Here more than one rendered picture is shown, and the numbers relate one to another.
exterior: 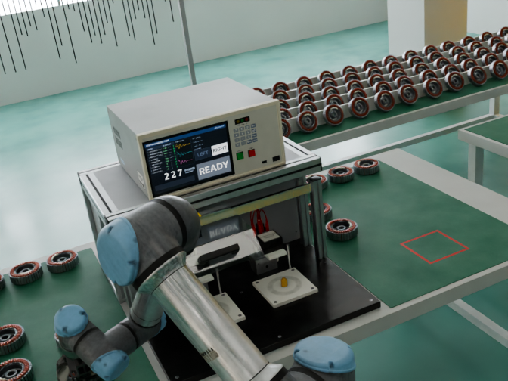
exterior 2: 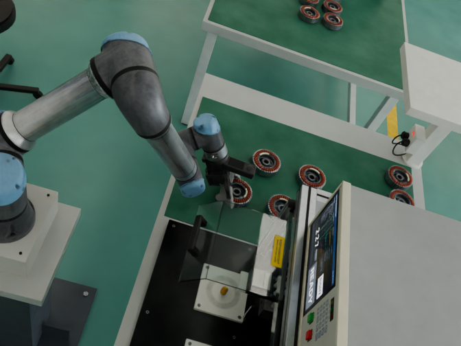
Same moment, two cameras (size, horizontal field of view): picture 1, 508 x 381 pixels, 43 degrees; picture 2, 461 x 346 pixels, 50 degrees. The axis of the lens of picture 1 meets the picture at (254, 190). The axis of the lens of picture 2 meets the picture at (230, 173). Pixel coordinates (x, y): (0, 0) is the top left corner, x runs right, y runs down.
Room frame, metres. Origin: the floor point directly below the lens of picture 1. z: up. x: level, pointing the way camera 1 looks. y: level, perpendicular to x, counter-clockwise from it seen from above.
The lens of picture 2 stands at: (1.61, -0.56, 2.13)
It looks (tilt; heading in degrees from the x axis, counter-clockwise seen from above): 49 degrees down; 103
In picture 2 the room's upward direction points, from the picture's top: 25 degrees clockwise
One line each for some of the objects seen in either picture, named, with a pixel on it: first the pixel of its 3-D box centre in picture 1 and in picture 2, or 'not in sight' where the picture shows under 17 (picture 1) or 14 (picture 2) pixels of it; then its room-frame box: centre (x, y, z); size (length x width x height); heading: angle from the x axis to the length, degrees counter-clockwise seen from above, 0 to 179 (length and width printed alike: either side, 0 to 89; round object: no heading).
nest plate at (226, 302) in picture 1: (212, 313); (222, 292); (1.58, 0.17, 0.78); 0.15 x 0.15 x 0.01; 22
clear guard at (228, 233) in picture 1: (199, 235); (250, 254); (1.59, 0.17, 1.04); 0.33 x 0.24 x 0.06; 22
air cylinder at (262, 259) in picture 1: (263, 261); not in sight; (1.80, 0.00, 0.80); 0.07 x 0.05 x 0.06; 112
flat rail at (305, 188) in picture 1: (224, 214); (278, 306); (1.72, 0.09, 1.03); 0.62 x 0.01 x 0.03; 112
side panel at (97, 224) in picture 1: (103, 240); not in sight; (1.87, 0.51, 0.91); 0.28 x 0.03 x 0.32; 22
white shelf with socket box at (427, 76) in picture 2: not in sight; (416, 131); (1.82, 1.11, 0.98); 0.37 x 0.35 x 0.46; 112
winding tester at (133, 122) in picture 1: (193, 133); (400, 307); (1.93, 0.17, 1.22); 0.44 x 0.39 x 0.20; 112
